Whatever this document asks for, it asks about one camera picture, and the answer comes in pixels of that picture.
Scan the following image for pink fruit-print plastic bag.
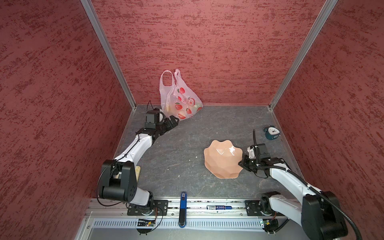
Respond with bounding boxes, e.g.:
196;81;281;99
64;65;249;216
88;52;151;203
159;69;203;121

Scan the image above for pink scalloped plastic bowl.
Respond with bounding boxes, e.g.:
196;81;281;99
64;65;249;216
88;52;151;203
204;140;243;179

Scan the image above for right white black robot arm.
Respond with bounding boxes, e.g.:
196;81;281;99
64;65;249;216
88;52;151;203
238;155;363;240

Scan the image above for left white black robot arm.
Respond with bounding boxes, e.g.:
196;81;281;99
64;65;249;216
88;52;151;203
96;109;180;216

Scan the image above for small teal alarm clock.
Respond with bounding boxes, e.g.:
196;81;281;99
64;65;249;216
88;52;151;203
263;126;281;141

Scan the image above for yellow calculator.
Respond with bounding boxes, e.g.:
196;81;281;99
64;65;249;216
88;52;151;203
135;166;141;182

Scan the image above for right small circuit board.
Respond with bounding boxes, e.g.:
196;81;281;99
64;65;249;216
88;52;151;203
263;219;279;234

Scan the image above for small circuit board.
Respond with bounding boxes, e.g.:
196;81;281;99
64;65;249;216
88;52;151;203
137;219;157;228
263;219;279;234

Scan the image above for blue marker pen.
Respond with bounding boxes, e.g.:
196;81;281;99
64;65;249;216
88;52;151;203
207;205;233;211

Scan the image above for blue black handheld tool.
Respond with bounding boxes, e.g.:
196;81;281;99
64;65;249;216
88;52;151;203
178;192;187;228

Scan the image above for left small circuit board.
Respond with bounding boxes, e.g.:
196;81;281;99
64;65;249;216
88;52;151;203
137;219;157;228

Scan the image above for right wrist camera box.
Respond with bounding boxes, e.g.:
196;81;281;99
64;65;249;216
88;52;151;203
247;144;271;160

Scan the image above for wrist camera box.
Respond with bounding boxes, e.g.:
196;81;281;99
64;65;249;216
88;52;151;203
247;144;271;160
145;108;164;128

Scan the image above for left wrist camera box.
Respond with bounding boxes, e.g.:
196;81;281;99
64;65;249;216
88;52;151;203
145;108;164;128

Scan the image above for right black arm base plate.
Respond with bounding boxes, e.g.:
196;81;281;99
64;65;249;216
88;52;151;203
245;200;283;217

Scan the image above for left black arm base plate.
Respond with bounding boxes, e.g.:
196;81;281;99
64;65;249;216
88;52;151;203
127;200;169;217

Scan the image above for aluminium front rail frame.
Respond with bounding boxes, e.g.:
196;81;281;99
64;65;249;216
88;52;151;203
75;197;308;240

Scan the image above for left aluminium corner post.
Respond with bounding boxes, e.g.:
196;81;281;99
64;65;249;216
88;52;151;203
81;0;137;111

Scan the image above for aluminium corner post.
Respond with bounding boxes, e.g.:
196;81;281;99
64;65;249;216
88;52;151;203
269;0;338;111
81;0;137;111

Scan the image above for right aluminium corner post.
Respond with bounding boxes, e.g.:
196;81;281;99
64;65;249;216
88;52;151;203
269;0;338;111

